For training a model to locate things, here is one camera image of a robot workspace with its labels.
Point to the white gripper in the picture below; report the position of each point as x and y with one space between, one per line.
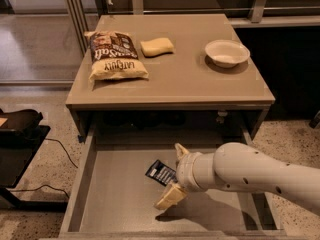
184 172

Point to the dark blue rxbar wrapper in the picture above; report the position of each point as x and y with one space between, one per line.
161 173

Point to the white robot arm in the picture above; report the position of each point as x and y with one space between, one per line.
237 167

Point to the open grey top drawer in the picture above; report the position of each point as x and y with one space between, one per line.
112 199

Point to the grey cabinet with counter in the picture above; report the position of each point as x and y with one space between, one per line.
183 80

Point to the yellow sponge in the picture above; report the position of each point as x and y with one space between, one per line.
156 47

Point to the white bowl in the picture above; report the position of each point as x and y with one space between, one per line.
227 53

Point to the brown yellow chip bag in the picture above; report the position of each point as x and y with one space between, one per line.
114 56

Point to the black stand with tray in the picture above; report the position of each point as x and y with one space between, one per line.
21 135

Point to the metal railing frame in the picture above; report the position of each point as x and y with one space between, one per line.
243 13

